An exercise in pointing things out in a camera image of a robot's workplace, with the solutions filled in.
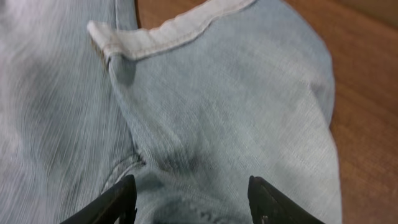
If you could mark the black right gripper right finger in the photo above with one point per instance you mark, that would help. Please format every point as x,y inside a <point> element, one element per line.
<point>270,206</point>

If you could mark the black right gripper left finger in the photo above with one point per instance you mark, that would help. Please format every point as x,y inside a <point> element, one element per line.
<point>118,203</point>

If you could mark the light blue denim shorts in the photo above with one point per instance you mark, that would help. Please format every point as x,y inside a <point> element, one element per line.
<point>192,109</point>

